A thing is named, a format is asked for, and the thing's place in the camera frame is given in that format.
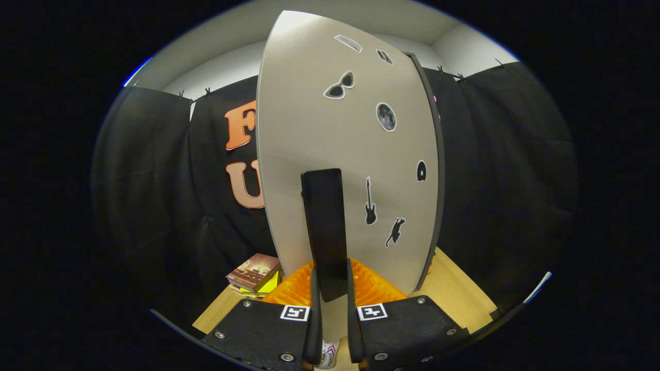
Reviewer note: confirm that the yellow book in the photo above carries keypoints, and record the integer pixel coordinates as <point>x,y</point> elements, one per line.
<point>270,284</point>

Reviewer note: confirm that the brown cover book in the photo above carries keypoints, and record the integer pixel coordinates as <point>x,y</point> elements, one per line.
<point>252,270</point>

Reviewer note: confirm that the row of black cloth clips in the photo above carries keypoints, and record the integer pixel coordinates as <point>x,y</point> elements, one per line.
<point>208,91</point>

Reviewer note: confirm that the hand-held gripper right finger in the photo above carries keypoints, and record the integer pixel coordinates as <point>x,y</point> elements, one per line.
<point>402,335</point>

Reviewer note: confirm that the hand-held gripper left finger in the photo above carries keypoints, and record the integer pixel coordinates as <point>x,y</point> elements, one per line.
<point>268,335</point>

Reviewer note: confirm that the black backdrop cloth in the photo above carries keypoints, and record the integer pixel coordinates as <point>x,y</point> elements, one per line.
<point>505,180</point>

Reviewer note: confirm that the white canvas shoe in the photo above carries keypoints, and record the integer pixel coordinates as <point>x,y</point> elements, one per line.
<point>330,354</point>

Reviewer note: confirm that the beige shoe cabinet door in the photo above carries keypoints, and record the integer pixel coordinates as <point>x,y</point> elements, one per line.
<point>309,129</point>

